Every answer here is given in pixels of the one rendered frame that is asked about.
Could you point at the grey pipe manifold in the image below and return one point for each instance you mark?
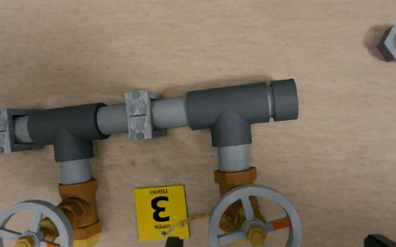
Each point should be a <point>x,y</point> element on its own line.
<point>227,111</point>

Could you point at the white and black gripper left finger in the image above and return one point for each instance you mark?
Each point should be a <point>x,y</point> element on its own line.
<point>174,242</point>

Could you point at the yellow numbered tag with chain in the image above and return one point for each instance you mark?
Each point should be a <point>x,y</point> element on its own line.
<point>164,209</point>

